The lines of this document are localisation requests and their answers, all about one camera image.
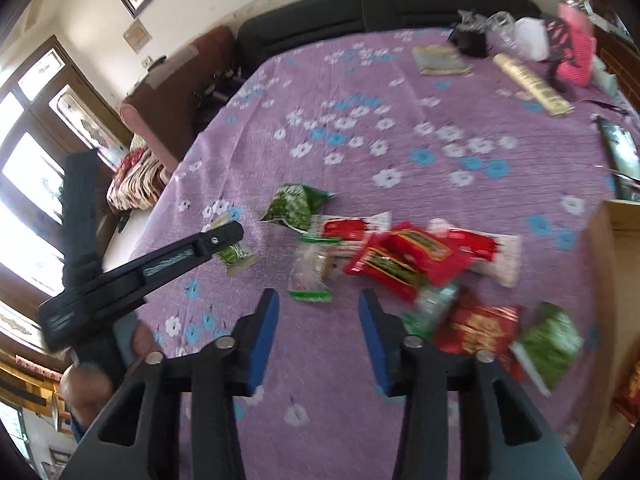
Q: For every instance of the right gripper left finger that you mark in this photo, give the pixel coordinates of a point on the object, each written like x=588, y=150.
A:
x=137, y=435

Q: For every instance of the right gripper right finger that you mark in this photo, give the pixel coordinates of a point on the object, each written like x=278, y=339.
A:
x=503, y=435

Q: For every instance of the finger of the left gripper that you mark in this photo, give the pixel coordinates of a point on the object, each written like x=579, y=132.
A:
x=165, y=259

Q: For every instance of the green peas snack packet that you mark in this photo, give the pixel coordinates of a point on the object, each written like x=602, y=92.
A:
x=548, y=350

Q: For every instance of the green white candy packet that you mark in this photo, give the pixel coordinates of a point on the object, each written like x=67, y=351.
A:
x=430, y=309

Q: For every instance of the person's left hand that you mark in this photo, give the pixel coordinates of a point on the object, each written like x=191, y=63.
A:
x=87, y=389

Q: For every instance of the patterned blanket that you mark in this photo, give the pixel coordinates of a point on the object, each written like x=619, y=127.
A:
x=138, y=183

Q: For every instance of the red gold snack packet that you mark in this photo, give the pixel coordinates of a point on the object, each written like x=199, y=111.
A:
x=472, y=326

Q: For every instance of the cardboard tray box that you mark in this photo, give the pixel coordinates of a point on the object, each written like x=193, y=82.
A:
x=614, y=237

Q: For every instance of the wooden glass door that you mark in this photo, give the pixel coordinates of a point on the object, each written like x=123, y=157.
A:
x=49, y=110

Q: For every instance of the brown armchair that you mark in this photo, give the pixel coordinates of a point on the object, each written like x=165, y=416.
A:
x=161, y=107

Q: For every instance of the red long snack packet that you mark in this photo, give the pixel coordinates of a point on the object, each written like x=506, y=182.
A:
x=497, y=256

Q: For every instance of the clear green edge packet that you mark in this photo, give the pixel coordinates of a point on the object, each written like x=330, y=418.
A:
x=313, y=262

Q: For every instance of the red yellow label packet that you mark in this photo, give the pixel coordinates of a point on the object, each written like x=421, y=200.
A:
x=406, y=258

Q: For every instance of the red white long packet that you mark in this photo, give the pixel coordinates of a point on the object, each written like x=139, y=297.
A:
x=348, y=229

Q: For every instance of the purple floral tablecloth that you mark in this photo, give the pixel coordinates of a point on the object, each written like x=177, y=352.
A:
x=354, y=117

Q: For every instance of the cream yellow tube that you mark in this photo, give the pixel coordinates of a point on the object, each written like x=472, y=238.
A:
x=550, y=100

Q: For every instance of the small olive booklet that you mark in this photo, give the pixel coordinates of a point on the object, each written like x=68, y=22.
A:
x=440, y=61

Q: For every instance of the black phone stand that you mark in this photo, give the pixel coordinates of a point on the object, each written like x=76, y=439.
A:
x=560, y=49

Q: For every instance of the clear glass jar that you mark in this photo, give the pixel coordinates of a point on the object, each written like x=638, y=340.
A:
x=500, y=33

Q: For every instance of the black small pot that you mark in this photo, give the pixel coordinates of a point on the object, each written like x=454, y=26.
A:
x=469, y=35

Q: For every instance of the white face mask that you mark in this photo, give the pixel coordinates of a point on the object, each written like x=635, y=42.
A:
x=531, y=38

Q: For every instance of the pink sleeved water bottle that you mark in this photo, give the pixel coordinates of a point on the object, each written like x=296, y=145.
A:
x=580, y=48

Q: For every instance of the black sofa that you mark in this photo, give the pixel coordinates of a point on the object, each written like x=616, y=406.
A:
x=309, y=21

